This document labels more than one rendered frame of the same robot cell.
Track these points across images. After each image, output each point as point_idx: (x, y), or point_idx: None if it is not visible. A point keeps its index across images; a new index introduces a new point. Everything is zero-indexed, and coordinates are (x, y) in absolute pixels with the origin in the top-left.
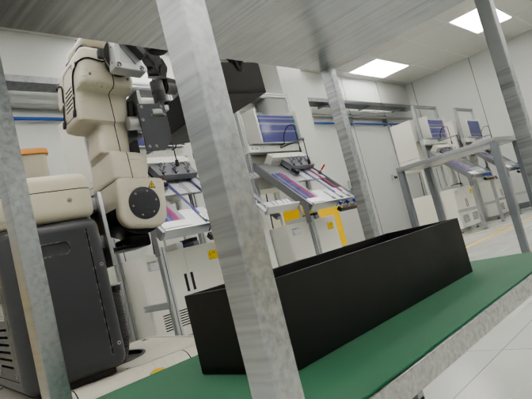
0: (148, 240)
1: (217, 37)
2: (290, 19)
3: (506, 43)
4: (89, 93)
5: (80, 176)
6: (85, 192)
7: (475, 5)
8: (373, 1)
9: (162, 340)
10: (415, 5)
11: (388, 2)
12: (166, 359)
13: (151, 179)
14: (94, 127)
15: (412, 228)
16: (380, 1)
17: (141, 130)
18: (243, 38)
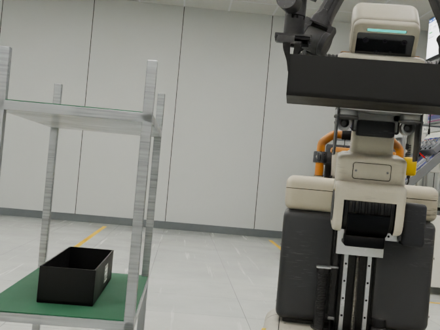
0: (344, 241)
1: (135, 129)
2: (101, 125)
3: None
4: None
5: (288, 178)
6: (286, 190)
7: (5, 120)
8: (60, 119)
9: None
10: (44, 115)
11: (55, 118)
12: (270, 328)
13: (336, 182)
14: None
15: (72, 268)
16: (57, 118)
17: (410, 114)
18: (130, 128)
